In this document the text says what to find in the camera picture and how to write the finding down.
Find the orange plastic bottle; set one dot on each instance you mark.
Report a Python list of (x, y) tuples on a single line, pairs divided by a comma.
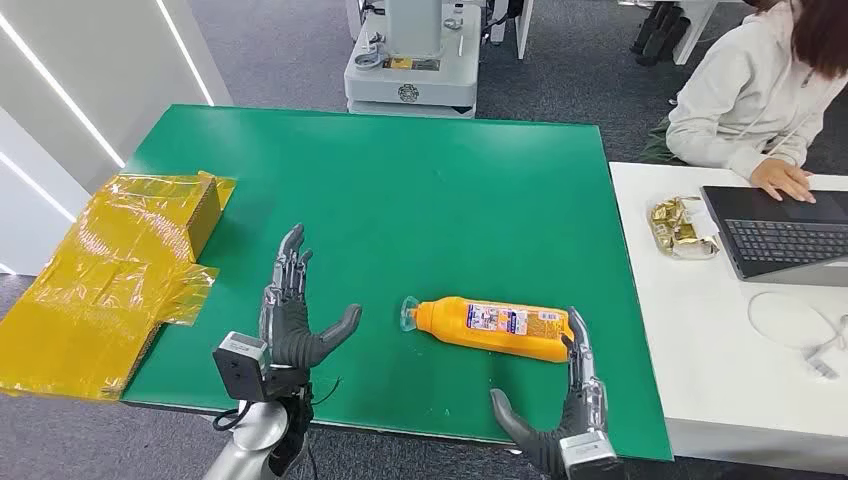
[(450, 324)]

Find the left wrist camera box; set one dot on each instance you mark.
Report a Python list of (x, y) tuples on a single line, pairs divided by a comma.
[(240, 368)]

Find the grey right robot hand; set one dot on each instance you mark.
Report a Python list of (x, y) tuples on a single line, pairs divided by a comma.
[(583, 411)]

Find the gold foil snack packet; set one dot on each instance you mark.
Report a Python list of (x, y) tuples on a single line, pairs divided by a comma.
[(679, 228)]

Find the white desk leg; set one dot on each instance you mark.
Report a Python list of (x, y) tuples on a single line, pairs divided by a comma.
[(523, 26)]

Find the grey machine base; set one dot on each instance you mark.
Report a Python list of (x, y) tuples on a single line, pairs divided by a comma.
[(411, 73)]

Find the person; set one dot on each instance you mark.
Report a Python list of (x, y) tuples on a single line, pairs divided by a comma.
[(735, 93)]

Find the dark grey laptop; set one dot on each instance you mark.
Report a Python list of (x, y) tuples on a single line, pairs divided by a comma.
[(782, 238)]

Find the yellow tape-wrapped cardboard box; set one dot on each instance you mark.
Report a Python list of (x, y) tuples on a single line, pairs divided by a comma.
[(99, 278)]

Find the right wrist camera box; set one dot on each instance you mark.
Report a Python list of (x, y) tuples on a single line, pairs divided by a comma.
[(590, 458)]

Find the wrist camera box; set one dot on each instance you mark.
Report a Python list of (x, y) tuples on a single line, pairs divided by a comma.
[(590, 458), (240, 368)]

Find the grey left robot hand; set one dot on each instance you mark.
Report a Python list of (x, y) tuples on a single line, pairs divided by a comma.
[(286, 324)]

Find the person's hand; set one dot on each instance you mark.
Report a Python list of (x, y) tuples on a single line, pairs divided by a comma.
[(782, 177)]

